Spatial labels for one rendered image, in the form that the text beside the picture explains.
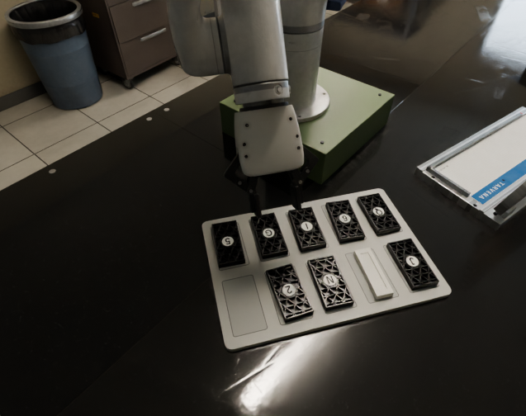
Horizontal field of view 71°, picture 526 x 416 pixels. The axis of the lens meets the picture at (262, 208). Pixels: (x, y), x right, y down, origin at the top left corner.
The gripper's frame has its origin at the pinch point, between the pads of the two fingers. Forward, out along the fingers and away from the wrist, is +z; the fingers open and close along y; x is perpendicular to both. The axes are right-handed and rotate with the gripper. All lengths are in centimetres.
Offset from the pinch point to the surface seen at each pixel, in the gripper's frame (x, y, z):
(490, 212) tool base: -4.6, -44.8, 11.6
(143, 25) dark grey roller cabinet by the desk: -240, 26, -82
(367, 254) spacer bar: -1.8, -16.2, 13.4
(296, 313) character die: 4.7, 0.1, 17.7
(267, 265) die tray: -4.8, 2.1, 12.7
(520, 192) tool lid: 2.5, -44.5, 6.0
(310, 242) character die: -6.2, -6.8, 10.5
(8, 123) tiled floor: -236, 128, -28
